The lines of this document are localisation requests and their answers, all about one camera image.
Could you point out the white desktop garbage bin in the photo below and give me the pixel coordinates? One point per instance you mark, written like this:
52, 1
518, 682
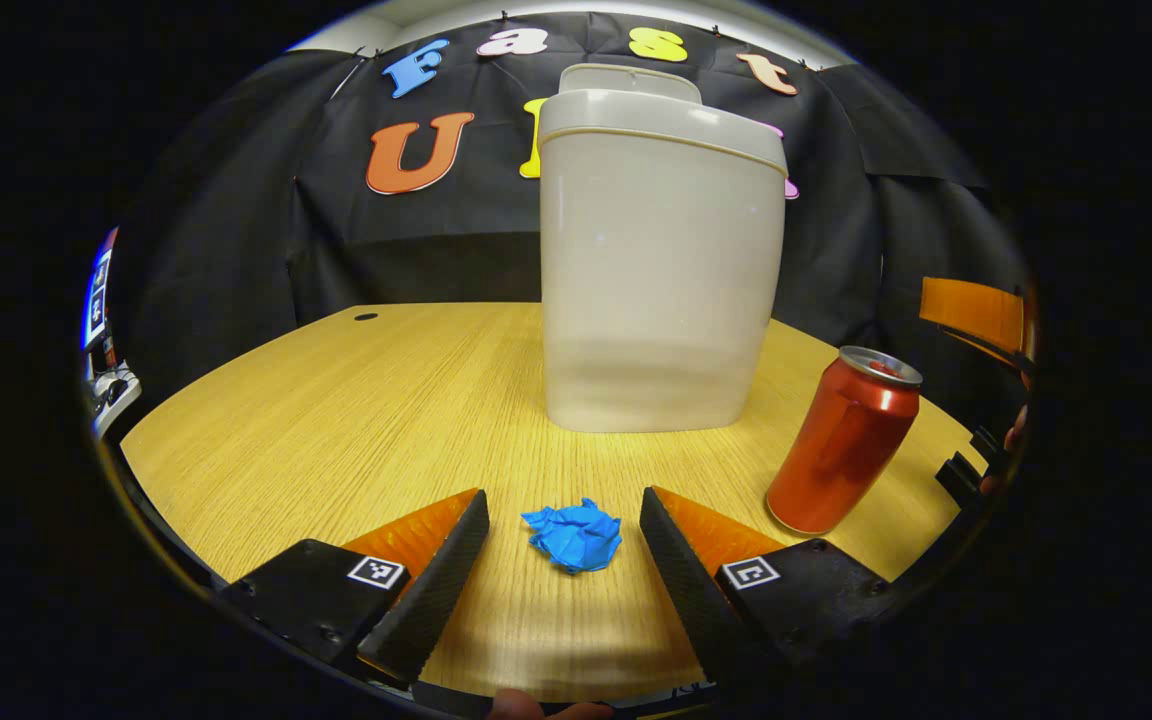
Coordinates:
656, 280

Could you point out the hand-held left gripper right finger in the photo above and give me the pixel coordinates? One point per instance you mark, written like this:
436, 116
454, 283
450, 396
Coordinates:
686, 590

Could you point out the red pop can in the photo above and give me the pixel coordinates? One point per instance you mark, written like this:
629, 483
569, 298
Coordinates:
841, 445

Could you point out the white side table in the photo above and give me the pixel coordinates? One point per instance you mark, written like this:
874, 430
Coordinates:
116, 400

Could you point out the wooden desktop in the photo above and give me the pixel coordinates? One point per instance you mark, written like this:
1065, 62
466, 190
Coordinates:
336, 420

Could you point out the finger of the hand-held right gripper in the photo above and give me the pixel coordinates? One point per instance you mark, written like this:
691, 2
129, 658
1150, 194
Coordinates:
976, 312
961, 478

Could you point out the computer monitor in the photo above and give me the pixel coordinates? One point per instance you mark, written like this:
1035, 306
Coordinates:
98, 295

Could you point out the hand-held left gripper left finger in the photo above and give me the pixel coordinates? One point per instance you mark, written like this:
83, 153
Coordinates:
436, 590

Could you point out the blue paper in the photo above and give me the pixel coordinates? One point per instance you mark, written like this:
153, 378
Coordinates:
576, 535

